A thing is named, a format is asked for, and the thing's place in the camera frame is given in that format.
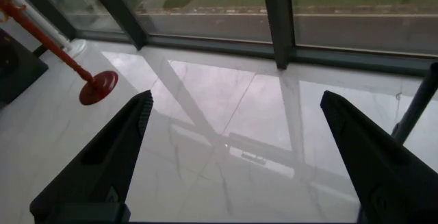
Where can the black clothes rack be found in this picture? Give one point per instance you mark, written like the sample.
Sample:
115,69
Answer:
417,107

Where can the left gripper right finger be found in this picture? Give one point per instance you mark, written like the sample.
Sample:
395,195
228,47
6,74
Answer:
383,169

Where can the red post with round foot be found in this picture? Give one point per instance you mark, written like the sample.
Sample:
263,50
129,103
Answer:
99,88

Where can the black box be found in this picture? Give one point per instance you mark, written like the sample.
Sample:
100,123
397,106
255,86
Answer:
17,70

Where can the window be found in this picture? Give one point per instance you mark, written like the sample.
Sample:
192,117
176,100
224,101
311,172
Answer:
280,28

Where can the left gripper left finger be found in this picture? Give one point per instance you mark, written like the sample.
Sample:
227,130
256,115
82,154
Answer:
99,169

